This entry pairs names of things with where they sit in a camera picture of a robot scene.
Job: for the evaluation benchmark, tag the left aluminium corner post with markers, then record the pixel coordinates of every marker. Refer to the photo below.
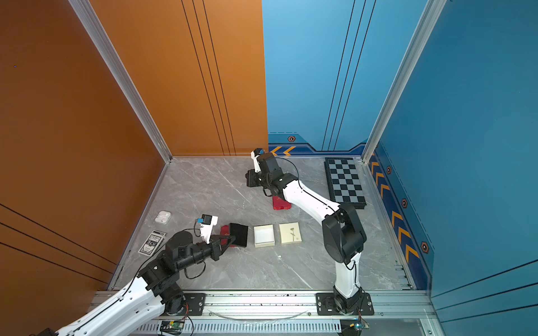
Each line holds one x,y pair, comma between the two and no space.
96,31

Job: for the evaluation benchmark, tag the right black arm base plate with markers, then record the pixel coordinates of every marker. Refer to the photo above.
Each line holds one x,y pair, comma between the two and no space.
335,304

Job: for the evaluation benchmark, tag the cream box base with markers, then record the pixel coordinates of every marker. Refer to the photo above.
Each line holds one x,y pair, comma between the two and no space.
264,236

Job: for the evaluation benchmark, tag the red jewelry box lid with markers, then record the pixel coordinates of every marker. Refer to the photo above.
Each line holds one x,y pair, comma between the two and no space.
280,204

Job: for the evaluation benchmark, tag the right aluminium corner post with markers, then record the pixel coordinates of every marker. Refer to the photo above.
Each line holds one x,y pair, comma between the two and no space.
421,35

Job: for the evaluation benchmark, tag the green circuit board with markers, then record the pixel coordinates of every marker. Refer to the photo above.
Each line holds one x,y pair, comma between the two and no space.
174,327
352,327

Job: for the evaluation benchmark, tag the aluminium front rail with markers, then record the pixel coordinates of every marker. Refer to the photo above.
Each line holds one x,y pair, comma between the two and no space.
287,304

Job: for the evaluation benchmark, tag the cream lotus print box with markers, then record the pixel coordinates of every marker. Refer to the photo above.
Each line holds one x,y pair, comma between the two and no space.
290,233

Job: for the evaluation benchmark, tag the white vented cable duct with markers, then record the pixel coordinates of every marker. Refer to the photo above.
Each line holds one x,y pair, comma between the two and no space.
227,327

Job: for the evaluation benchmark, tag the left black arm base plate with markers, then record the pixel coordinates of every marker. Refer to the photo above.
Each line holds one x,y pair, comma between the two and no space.
187,304

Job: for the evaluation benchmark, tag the right green circuit board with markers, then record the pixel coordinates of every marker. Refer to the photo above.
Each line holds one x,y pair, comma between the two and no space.
352,327

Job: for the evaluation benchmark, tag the black white chessboard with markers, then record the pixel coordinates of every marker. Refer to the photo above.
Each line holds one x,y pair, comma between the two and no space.
344,183

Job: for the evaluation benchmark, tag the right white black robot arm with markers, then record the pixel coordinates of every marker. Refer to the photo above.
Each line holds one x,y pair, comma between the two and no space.
343,233

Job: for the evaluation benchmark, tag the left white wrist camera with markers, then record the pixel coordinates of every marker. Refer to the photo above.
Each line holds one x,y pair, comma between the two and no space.
206,224

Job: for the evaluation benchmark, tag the left green circuit board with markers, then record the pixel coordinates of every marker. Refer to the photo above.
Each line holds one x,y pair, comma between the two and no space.
174,327

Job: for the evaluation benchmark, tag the aluminium corner post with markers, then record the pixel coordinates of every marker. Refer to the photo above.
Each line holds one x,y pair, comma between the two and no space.
96,31
421,35

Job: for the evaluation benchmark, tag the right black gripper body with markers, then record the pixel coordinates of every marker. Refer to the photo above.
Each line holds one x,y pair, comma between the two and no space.
258,178

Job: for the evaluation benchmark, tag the red jewelry box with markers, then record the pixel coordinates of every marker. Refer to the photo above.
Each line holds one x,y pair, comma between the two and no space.
225,230

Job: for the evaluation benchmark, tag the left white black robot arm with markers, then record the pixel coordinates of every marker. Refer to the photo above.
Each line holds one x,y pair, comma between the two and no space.
152,292

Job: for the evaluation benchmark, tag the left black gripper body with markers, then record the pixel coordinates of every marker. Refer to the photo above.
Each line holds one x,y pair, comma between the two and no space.
215,253

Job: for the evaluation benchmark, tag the white earbuds case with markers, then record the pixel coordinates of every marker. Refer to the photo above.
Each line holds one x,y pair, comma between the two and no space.
163,217

